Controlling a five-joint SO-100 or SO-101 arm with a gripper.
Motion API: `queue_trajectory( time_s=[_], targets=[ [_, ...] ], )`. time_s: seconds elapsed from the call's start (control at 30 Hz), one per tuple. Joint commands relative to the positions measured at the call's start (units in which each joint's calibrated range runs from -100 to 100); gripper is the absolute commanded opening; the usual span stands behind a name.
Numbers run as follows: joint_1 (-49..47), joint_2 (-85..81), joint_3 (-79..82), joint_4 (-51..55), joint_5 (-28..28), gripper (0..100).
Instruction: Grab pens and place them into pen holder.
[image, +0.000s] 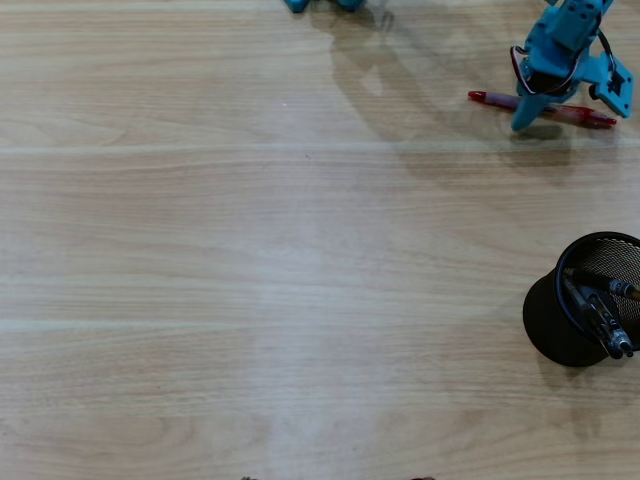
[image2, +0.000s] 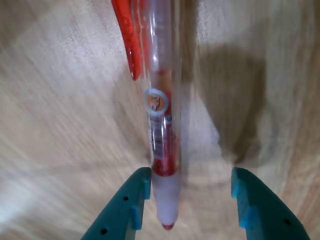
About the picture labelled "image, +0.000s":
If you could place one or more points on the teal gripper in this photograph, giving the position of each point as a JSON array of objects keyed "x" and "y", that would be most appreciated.
[{"x": 530, "y": 107}]

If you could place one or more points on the red transparent pen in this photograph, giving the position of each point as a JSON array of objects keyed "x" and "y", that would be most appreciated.
[{"x": 495, "y": 99}]

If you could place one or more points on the transparent pen with black grip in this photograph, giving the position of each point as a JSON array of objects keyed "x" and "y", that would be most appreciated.
[
  {"x": 627, "y": 349},
  {"x": 616, "y": 350}
]

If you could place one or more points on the teal robot base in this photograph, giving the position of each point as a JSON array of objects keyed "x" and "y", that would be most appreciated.
[{"x": 300, "y": 5}]

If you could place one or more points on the black mesh pen holder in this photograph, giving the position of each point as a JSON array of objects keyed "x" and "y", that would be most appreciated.
[{"x": 547, "y": 325}]

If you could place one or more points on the teal wrist camera housing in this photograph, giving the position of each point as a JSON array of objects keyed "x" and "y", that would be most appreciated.
[{"x": 620, "y": 90}]

